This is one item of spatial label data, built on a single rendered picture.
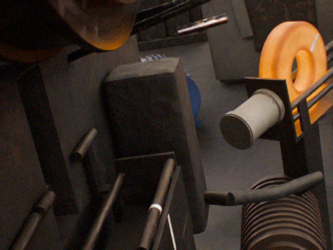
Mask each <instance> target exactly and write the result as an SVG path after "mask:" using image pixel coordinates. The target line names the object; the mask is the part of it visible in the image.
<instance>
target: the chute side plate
mask: <svg viewBox="0 0 333 250"><path fill-rule="evenodd" d="M187 213H189V216H190V211H189V206H188V200H187V195H186V190H185V185H184V180H183V175H182V170H181V166H176V168H175V171H174V177H173V180H172V182H171V186H170V189H169V192H168V196H167V199H166V203H165V206H164V209H163V213H162V216H161V220H160V223H159V227H158V232H157V236H156V239H155V243H154V245H153V247H152V250H175V249H174V245H173V240H172V235H171V230H170V225H169V221H168V214H169V217H170V222H171V226H172V231H173V236H174V241H175V246H176V250H184V247H183V241H182V236H183V231H184V226H185V221H186V216H187ZM190 222H191V227H192V230H193V224H192V221H191V216H190Z"/></svg>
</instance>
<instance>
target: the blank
mask: <svg viewBox="0 0 333 250"><path fill-rule="evenodd" d="M294 57H295V58H296V61H297V76H296V79H295V82H294V84H293V82H292V78H291V67H292V62H293V59H294ZM326 71H327V60H326V52H325V47H324V43H323V40H322V38H321V36H320V34H319V32H318V31H317V30H316V28H315V27H314V26H312V25H311V24H309V23H307V22H304V21H298V22H284V23H281V24H280V25H278V26H277V27H275V28H274V29H273V30H272V32H271V33H270V34H269V36H268V37H267V39H266V41H265V43H264V46H263V49H262V53H261V58H260V64H259V78H276V79H286V83H287V88H288V93H289V99H290V102H291V101H292V100H294V99H295V98H296V97H297V96H298V95H300V94H301V93H302V92H303V91H304V90H305V89H307V88H308V87H309V86H310V85H311V84H313V83H314V82H315V81H316V80H317V79H318V78H320V77H321V76H322V75H323V74H324V73H326ZM324 85H325V84H323V85H322V86H321V87H319V88H318V89H317V90H316V91H315V92H314V93H313V94H311V95H310V96H309V97H308V98H307V99H306V101H308V100H309V99H310V98H311V97H312V96H314V95H315V94H316V93H317V92H318V91H319V90H320V89H322V88H323V87H324Z"/></svg>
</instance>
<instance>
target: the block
mask: <svg viewBox="0 0 333 250"><path fill-rule="evenodd" d="M104 90H105V95H106V99H107V104H108V108H109V112H110V117H111V121H112V125H113V130H114V134H115V137H116V142H117V146H118V150H119V154H120V158H126V157H134V156H143V155H151V154H159V153H167V152H174V153H175V158H176V163H177V166H181V170H182V175H183V180H184V185H185V190H186V195H187V200H188V206H189V211H190V216H191V221H192V224H193V234H199V233H202V232H204V231H205V230H206V227H207V222H208V215H209V208H210V204H206V203H205V201H204V191H205V190H207V186H206V181H205V177H204V171H203V166H202V161H201V155H200V150H199V144H198V139H197V133H196V128H195V122H194V117H193V111H192V107H191V102H190V97H189V91H188V86H187V80H186V74H185V69H184V64H183V63H182V61H181V59H180V58H176V57H169V58H163V59H156V60H149V61H142V62H136V63H132V64H125V65H119V66H117V67H116V68H114V69H113V70H112V72H111V73H110V74H109V75H108V76H107V78H106V79H105V82H104Z"/></svg>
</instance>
